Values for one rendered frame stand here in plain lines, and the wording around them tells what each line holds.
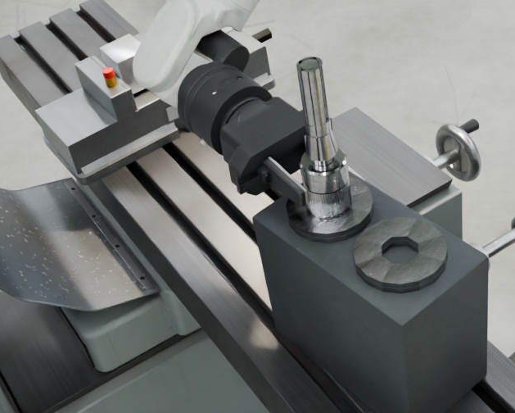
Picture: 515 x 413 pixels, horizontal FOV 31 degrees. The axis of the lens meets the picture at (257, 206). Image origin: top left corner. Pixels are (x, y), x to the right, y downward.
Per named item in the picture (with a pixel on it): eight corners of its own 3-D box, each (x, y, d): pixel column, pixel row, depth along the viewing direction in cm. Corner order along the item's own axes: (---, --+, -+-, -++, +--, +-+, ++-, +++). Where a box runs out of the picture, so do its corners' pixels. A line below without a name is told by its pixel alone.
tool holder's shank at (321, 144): (345, 152, 92) (333, 58, 85) (327, 172, 91) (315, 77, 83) (317, 145, 94) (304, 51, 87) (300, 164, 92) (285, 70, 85)
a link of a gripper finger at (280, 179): (309, 208, 95) (271, 178, 99) (306, 185, 93) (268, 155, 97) (296, 215, 95) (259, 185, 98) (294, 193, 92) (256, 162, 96)
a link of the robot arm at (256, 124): (233, 152, 93) (169, 98, 101) (246, 220, 100) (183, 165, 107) (331, 95, 98) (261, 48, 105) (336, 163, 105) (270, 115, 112)
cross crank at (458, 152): (455, 152, 185) (454, 103, 177) (497, 181, 177) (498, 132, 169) (390, 188, 180) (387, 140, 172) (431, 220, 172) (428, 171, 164)
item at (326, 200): (359, 195, 96) (356, 158, 93) (336, 224, 94) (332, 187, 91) (321, 183, 99) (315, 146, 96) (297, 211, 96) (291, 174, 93)
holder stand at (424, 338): (349, 274, 116) (332, 150, 103) (489, 374, 102) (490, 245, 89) (274, 330, 111) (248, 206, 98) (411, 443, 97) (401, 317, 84)
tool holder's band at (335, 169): (356, 158, 93) (355, 150, 92) (332, 187, 91) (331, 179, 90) (315, 146, 96) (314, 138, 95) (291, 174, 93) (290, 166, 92)
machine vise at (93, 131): (228, 48, 158) (216, -9, 151) (278, 85, 148) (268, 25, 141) (42, 141, 147) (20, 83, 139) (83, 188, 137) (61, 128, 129)
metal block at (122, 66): (138, 66, 144) (128, 33, 140) (157, 82, 140) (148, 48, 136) (109, 80, 142) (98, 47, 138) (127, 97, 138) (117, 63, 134)
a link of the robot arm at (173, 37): (120, 72, 109) (178, -30, 107) (172, 96, 116) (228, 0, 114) (151, 95, 105) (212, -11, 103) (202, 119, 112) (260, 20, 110)
